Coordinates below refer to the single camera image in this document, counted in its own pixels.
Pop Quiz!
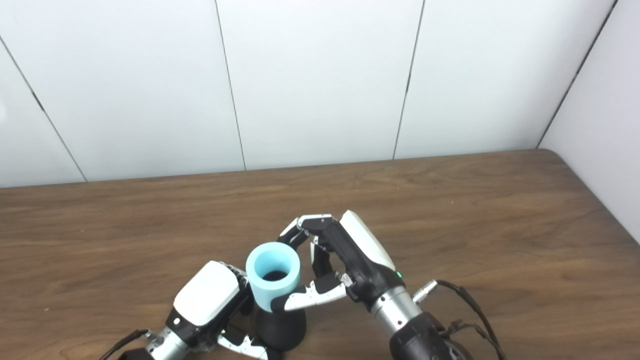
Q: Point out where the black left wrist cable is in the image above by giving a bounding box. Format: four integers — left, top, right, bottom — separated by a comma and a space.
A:
97, 328, 151, 360

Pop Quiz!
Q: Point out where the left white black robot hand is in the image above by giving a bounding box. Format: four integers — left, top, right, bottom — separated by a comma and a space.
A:
165, 260, 281, 360

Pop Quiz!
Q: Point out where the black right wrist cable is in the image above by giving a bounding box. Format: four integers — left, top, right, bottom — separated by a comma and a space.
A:
412, 280, 508, 360

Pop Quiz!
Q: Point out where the black funnel-shaped nozzle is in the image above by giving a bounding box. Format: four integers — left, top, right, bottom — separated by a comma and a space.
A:
256, 307, 307, 352

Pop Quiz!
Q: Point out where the light-blue hose piece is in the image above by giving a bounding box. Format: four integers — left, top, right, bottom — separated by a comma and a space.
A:
245, 242, 302, 313

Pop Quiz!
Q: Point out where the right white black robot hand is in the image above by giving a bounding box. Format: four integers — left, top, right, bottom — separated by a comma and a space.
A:
270, 210, 406, 313

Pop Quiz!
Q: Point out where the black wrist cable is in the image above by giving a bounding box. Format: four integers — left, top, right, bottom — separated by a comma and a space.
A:
412, 280, 508, 360
97, 328, 151, 360

